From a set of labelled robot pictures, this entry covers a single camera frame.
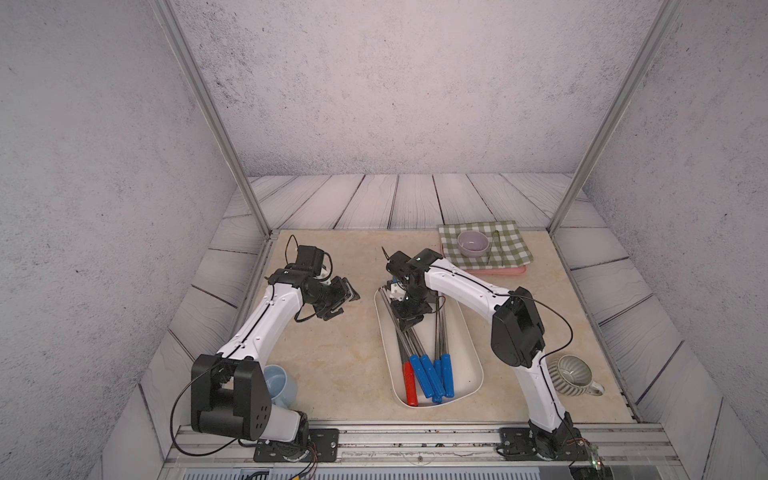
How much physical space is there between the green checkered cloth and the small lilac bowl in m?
0.01

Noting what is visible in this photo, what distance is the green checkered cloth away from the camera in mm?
1109

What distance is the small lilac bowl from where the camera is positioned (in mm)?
1103

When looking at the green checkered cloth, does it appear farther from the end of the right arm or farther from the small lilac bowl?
the end of the right arm

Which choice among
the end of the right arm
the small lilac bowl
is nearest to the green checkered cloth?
the small lilac bowl
